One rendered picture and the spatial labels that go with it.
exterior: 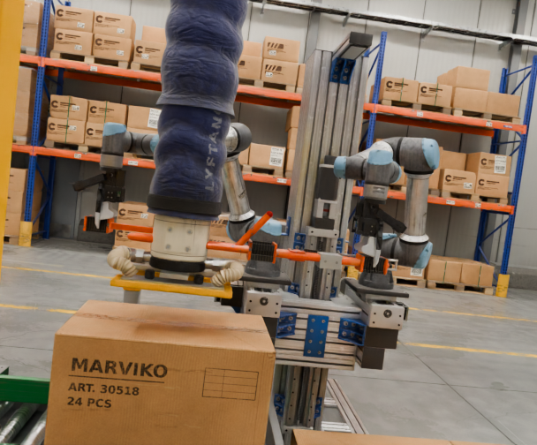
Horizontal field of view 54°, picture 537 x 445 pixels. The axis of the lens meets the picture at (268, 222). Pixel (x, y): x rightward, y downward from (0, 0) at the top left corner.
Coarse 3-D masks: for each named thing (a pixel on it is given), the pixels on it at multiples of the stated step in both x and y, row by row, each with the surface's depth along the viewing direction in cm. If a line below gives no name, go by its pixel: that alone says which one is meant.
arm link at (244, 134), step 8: (232, 128) 198; (240, 128) 200; (248, 128) 207; (144, 136) 181; (152, 136) 177; (232, 136) 197; (240, 136) 198; (248, 136) 202; (144, 144) 179; (152, 144) 175; (232, 144) 198; (240, 144) 199; (248, 144) 204; (144, 152) 181; (152, 152) 177
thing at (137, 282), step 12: (120, 276) 150; (132, 276) 150; (144, 276) 152; (132, 288) 145; (144, 288) 146; (156, 288) 146; (168, 288) 146; (180, 288) 147; (192, 288) 147; (204, 288) 149; (216, 288) 149; (228, 288) 153
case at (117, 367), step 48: (96, 336) 141; (144, 336) 146; (192, 336) 151; (240, 336) 157; (96, 384) 142; (144, 384) 143; (192, 384) 145; (240, 384) 146; (48, 432) 141; (96, 432) 143; (144, 432) 144; (192, 432) 146; (240, 432) 147
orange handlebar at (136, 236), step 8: (112, 224) 182; (120, 224) 183; (128, 224) 183; (136, 232) 160; (144, 232) 184; (152, 232) 184; (136, 240) 156; (144, 240) 156; (152, 240) 156; (208, 248) 158; (216, 248) 158; (224, 248) 159; (232, 248) 159; (240, 248) 159; (248, 248) 159; (288, 248) 166; (280, 256) 161; (288, 256) 161; (296, 256) 161; (304, 256) 161; (312, 256) 161; (320, 256) 162; (344, 256) 168; (344, 264) 163; (352, 264) 163
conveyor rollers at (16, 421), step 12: (0, 408) 179; (24, 408) 180; (36, 408) 187; (12, 420) 171; (24, 420) 175; (0, 432) 163; (12, 432) 166; (36, 432) 165; (24, 444) 157; (36, 444) 161
